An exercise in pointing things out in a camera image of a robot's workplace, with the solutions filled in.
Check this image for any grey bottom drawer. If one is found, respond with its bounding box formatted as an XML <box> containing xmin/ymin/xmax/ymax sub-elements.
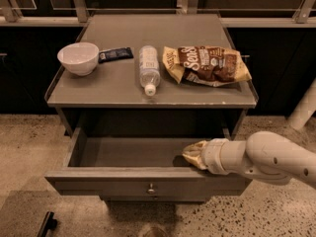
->
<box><xmin>100</xmin><ymin>196</ymin><xmax>209</xmax><ymax>202</ymax></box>

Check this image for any brown yellow chip bag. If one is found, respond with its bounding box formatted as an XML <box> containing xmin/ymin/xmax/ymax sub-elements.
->
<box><xmin>162</xmin><ymin>45</ymin><xmax>252</xmax><ymax>87</ymax></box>

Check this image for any grey top drawer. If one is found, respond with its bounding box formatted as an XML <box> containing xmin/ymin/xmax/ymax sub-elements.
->
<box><xmin>45</xmin><ymin>127</ymin><xmax>250</xmax><ymax>198</ymax></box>

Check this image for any black object on floor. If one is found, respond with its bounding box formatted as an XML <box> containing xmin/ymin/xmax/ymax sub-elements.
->
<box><xmin>37</xmin><ymin>211</ymin><xmax>57</xmax><ymax>237</ymax></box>

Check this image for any grey drawer cabinet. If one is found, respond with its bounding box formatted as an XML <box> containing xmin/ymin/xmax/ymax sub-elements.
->
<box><xmin>43</xmin><ymin>13</ymin><xmax>259</xmax><ymax>203</ymax></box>

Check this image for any grey drawer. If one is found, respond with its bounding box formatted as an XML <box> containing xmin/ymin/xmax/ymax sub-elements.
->
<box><xmin>45</xmin><ymin>127</ymin><xmax>250</xmax><ymax>198</ymax></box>
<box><xmin>100</xmin><ymin>196</ymin><xmax>209</xmax><ymax>202</ymax></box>

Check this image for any white bowl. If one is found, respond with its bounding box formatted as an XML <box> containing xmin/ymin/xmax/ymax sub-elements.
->
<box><xmin>57</xmin><ymin>42</ymin><xmax>99</xmax><ymax>76</ymax></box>

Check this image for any dark blue snack bar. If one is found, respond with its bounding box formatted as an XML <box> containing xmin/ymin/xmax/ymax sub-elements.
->
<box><xmin>98</xmin><ymin>47</ymin><xmax>133</xmax><ymax>63</ymax></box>

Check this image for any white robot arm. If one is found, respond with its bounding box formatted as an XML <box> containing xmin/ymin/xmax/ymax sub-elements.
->
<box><xmin>182</xmin><ymin>131</ymin><xmax>316</xmax><ymax>188</ymax></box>

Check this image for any clear plastic water bottle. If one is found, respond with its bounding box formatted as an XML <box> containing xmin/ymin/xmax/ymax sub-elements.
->
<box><xmin>139</xmin><ymin>45</ymin><xmax>161</xmax><ymax>97</ymax></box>

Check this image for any metal railing frame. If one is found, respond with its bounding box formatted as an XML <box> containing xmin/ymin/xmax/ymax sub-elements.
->
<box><xmin>0</xmin><ymin>0</ymin><xmax>316</xmax><ymax>28</ymax></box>

